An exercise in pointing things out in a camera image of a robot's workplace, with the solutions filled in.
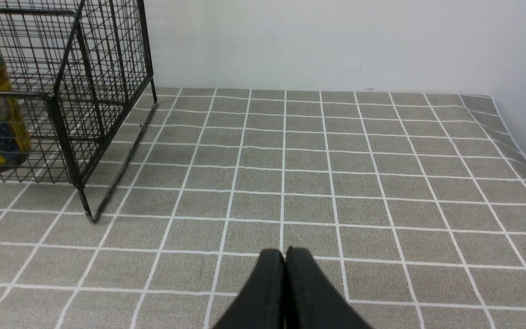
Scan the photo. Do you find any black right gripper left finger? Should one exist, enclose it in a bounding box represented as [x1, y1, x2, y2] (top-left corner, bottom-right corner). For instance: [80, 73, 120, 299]
[214, 249, 285, 329]

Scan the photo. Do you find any black wire mesh shelf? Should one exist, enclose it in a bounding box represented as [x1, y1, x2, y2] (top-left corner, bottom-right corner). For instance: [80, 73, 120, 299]
[0, 0, 157, 223]

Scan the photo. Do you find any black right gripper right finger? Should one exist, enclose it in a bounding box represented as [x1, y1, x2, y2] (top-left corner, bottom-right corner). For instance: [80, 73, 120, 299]
[286, 246, 371, 329]

